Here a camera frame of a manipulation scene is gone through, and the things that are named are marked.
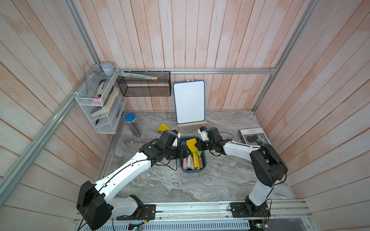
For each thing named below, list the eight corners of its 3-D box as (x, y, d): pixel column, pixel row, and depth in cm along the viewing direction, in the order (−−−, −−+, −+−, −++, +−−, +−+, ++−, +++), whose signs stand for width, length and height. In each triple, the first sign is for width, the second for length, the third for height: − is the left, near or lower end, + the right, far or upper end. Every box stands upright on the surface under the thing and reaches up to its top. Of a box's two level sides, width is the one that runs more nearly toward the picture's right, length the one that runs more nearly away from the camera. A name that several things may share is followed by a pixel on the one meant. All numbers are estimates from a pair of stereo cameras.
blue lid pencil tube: (131, 137, 106) (123, 121, 91) (133, 129, 110) (125, 112, 96) (140, 137, 106) (134, 121, 91) (142, 129, 110) (136, 112, 96)
